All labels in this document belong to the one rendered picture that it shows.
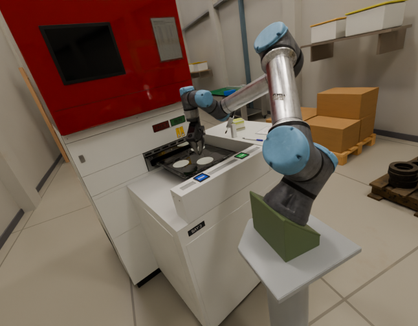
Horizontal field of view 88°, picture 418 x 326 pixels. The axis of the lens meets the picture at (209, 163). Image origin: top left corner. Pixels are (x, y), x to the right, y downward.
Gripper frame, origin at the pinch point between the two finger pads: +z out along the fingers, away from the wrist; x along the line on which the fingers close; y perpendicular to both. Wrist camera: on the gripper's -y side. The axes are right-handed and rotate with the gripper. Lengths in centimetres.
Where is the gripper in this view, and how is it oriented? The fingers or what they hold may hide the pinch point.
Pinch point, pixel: (198, 153)
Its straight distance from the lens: 119.8
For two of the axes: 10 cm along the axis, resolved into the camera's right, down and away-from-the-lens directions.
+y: 2.7, -4.5, 8.5
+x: -9.5, 0.4, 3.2
